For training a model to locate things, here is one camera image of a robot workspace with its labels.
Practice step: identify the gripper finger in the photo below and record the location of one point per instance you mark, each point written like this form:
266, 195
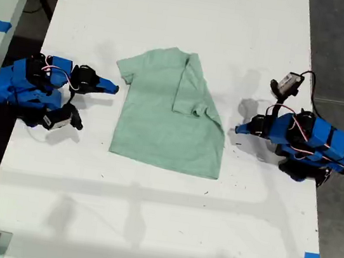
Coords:
107, 87
244, 129

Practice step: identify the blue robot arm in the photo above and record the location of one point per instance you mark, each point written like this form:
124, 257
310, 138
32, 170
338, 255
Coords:
333, 142
5, 86

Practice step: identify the pale green T-shirt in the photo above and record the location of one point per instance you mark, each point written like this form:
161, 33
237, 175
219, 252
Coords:
159, 127

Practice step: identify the black camera stalk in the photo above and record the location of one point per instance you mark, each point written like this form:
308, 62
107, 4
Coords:
75, 118
281, 94

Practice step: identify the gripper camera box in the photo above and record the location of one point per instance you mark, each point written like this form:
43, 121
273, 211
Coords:
289, 81
56, 120

